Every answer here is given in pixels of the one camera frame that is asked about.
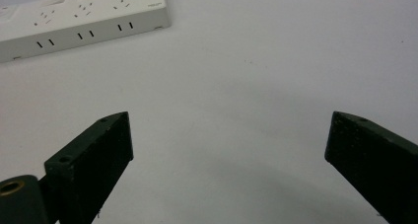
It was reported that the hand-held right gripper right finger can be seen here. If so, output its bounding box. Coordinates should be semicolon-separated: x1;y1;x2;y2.
324;111;418;224

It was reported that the white power strip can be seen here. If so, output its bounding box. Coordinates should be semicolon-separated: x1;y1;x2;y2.
0;0;173;64

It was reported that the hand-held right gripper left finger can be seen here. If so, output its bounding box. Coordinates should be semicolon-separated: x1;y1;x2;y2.
43;111;135;224

